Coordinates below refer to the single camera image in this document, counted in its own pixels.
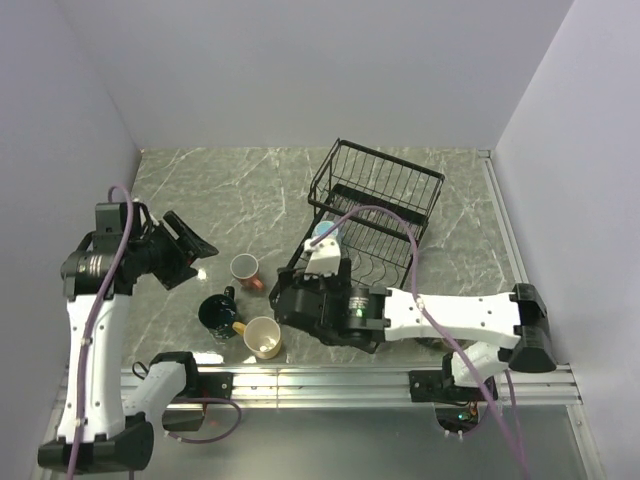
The black box under rail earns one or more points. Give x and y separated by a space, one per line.
183 417

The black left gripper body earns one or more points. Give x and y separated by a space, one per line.
162 253

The cream yellow mug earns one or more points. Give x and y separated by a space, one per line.
261 335

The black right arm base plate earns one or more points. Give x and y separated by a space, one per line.
431 386

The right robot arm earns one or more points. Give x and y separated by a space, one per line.
506 330

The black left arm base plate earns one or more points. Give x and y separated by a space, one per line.
216 385

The black wire dish rack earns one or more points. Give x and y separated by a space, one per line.
403 195

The light blue mug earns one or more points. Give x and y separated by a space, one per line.
327 231

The pink mug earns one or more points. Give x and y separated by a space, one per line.
245 269

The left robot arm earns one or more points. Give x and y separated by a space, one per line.
100 431

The dark green mug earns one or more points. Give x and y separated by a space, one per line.
218 313

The white aluminium side rail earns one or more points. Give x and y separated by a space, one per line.
510 240

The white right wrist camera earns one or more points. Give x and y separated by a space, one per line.
324 257

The aluminium front rail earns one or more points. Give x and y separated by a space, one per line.
369 386

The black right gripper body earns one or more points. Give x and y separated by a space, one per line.
332 285

